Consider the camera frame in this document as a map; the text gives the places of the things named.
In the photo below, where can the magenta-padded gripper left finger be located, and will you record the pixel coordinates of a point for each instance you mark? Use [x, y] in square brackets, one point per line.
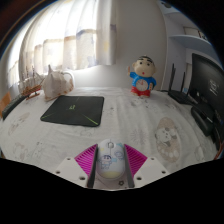
[86, 160]

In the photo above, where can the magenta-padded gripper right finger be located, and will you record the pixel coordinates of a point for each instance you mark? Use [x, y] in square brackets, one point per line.
[135, 160]

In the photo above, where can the white cartoon-print computer mouse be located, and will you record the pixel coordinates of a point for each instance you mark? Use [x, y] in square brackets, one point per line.
[110, 160]

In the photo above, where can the black mouse pad green lines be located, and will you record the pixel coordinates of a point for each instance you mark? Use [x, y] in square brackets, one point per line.
[75, 110]

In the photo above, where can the white printed tablecloth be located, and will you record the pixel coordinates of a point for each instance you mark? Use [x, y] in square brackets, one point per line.
[140, 130]

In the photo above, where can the black router with antennas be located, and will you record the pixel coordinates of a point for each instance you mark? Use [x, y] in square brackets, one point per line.
[180, 96]

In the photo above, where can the black box device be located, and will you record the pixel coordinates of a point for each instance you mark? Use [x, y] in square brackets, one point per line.
[203, 118]

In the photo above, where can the large white conch shell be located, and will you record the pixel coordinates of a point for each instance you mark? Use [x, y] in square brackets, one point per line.
[56, 85]

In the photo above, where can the cartoon boy figure clock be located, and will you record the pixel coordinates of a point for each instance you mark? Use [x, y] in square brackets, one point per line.
[142, 78]

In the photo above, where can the wooden model sailing ship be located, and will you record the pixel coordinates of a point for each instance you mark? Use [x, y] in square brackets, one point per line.
[30, 89]

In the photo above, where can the black keyboard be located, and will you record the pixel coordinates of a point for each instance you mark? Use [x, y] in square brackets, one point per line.
[13, 106]

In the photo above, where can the orange wooden chair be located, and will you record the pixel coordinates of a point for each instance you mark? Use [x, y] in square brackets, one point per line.
[4, 101]

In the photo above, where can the black computer monitor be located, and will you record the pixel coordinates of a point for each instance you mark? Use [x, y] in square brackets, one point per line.
[208, 81]

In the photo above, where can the white sheer curtain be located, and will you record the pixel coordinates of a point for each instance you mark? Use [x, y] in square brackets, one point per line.
[66, 36]

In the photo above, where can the white wall shelf unit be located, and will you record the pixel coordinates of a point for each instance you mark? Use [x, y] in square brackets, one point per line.
[186, 40]

